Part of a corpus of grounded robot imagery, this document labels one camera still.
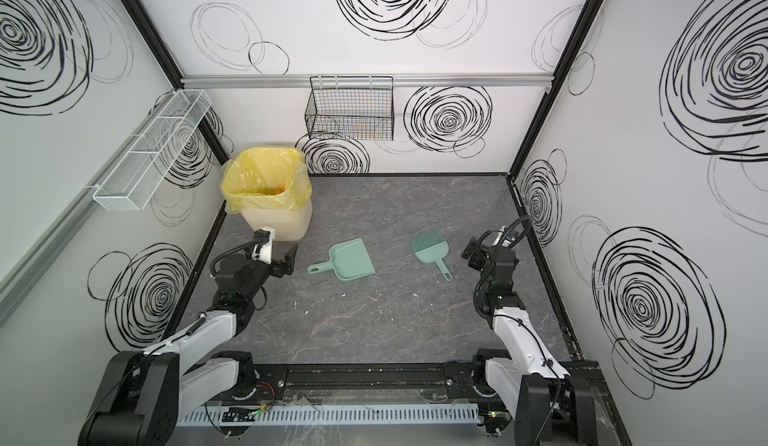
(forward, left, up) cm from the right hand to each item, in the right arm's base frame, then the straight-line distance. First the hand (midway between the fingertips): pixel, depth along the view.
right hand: (482, 243), depth 85 cm
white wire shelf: (+3, +90, +22) cm, 92 cm away
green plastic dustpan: (0, +40, -12) cm, 42 cm away
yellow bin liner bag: (+24, +69, +2) cm, 73 cm away
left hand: (0, +58, +1) cm, 58 cm away
